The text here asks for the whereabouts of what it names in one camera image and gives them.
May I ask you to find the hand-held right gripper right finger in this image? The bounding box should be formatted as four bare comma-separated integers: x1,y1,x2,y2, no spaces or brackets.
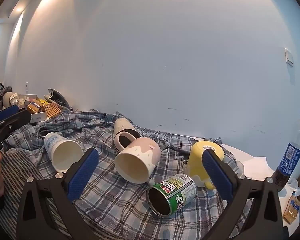
197,148,289,240

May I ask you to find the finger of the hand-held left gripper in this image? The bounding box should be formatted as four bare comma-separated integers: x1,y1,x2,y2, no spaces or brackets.
0,105,20,126
0,108,32,140

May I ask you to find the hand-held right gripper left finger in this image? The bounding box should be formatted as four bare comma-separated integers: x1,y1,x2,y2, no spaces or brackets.
16,148,101,240

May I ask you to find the yellow cup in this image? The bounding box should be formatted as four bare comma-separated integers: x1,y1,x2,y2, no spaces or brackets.
185,141,225,190

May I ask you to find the white paper cup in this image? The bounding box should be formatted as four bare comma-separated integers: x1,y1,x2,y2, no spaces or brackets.
44,132,84,173

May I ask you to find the white box of small packets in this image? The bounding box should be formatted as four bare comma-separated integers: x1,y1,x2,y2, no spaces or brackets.
10,94,48,124

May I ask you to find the brown striped cloth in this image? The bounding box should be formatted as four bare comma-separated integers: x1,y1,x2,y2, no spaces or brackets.
0,148,73,240

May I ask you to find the wooden slatted rack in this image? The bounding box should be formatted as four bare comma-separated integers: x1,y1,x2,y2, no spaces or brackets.
45,102,65,118

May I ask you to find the white bed sheet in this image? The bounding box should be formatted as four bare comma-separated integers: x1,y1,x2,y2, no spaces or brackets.
190,136,300,228

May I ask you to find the grey crumpled bag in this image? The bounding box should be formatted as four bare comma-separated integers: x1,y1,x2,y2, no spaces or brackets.
44,88,72,111

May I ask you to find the green tin can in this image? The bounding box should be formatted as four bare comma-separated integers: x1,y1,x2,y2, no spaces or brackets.
146,173,197,217

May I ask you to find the blue plaid cloth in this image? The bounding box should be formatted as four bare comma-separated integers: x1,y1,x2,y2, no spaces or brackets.
2,109,255,240

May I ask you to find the pink ceramic mug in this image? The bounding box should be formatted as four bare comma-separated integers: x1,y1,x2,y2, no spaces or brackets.
113,131,162,185

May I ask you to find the beige tumbler with black band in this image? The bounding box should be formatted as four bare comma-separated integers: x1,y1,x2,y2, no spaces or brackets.
113,118,137,145

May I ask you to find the plastic bottle with blue label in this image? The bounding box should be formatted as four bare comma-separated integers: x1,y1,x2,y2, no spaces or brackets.
271,109,300,193

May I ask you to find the brown snack packet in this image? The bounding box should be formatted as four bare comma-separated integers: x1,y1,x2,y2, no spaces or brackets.
282,191,300,225

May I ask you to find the white wall switch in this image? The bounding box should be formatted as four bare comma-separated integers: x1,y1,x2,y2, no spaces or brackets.
284,48,294,67

